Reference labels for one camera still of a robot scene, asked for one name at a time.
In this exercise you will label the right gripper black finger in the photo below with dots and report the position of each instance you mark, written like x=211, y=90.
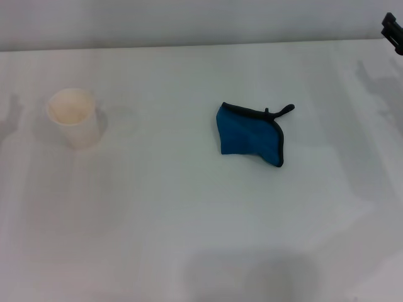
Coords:
x=395, y=39
x=393, y=19

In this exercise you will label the blue rag with black edge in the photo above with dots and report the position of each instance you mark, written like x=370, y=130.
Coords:
x=248, y=135

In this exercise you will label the white paper cup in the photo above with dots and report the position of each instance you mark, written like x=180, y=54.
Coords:
x=74, y=119

